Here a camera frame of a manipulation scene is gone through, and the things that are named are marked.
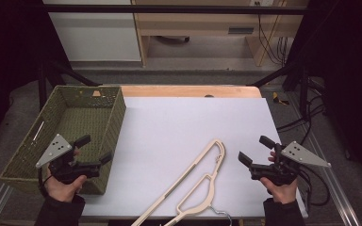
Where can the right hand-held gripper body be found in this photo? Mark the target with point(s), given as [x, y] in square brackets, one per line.
[298, 153]

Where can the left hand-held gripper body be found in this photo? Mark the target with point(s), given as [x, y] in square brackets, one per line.
[58, 150]

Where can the green woven basket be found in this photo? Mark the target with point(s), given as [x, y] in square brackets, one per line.
[75, 122]

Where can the beige plastic clothes hanger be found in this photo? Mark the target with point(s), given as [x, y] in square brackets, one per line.
[223, 152]

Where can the person's left hand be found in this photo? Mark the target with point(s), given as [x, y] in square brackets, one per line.
[62, 192]

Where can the person's right hand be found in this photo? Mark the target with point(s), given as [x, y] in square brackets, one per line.
[283, 193]

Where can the yellow and black tool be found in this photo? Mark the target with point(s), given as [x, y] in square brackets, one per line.
[278, 99]

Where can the white sheet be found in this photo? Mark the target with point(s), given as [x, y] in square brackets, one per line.
[176, 125]

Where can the wooden table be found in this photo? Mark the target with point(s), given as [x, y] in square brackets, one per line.
[169, 91]

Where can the black curtain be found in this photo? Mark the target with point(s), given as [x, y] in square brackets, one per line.
[9, 47]
[348, 62]

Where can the white cabinet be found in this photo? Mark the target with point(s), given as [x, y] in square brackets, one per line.
[97, 37]

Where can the light wooden desk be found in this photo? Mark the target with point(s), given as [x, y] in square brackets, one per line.
[194, 23]

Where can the black frame strut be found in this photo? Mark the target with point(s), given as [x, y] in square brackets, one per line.
[59, 73]
[292, 73]

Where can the black horizontal frame bar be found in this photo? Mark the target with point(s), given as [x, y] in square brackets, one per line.
[169, 9]

